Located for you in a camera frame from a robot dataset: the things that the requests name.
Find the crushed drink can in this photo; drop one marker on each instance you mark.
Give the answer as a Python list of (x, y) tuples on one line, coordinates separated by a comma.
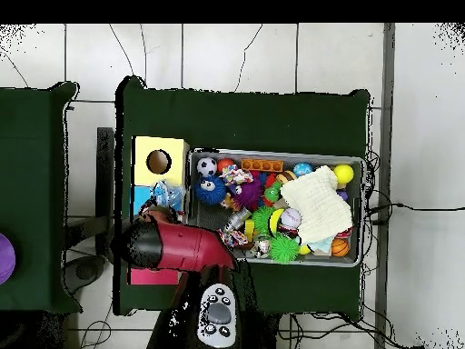
[(260, 248)]

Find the crushed clear plastic bottle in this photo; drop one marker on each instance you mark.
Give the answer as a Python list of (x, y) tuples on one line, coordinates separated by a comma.
[(169, 194)]

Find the green puffer ball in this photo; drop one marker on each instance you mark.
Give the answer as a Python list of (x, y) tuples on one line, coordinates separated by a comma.
[(284, 249)]

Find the cream waffle cloth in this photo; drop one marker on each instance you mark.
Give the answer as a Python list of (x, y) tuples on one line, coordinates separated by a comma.
[(316, 207)]

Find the orange basketball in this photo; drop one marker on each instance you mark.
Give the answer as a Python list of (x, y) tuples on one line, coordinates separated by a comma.
[(340, 247)]

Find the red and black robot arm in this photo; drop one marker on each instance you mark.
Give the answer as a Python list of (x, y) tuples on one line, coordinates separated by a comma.
[(189, 247)]

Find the wooden box with three holes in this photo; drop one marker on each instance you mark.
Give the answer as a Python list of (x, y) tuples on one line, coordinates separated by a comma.
[(174, 171)]

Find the purple spiky toy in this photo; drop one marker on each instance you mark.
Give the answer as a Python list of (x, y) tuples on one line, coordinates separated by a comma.
[(250, 194)]

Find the blue puffer ball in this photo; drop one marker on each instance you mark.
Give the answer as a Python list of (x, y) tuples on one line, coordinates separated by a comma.
[(210, 191)]

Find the soccer ball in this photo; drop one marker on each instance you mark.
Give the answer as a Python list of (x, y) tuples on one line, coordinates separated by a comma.
[(207, 166)]

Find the white baseball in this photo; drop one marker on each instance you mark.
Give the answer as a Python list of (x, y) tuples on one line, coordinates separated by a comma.
[(290, 218)]

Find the dark green table cloth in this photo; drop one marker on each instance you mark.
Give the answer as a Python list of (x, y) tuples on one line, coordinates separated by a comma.
[(236, 120), (36, 145)]

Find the purple round object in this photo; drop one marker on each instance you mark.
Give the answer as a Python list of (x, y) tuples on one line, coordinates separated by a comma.
[(6, 259)]

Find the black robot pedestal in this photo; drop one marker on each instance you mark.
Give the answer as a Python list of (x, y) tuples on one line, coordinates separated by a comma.
[(263, 332)]

